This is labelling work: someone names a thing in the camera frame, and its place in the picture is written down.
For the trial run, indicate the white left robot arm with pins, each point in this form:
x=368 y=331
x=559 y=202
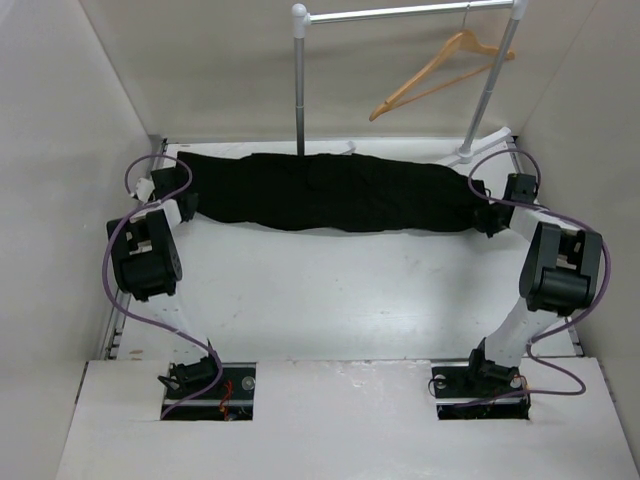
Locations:
x=146 y=264

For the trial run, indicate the black trousers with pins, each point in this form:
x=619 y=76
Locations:
x=352 y=193

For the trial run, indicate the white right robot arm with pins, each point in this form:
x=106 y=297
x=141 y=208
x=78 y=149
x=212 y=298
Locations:
x=564 y=274

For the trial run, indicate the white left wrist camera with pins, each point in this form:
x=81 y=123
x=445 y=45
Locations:
x=143 y=190

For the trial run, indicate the wooden clothes hanger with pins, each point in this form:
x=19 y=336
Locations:
x=430 y=64

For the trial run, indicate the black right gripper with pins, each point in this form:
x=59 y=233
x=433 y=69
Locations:
x=481 y=221

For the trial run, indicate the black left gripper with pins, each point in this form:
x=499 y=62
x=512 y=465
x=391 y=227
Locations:
x=190 y=205

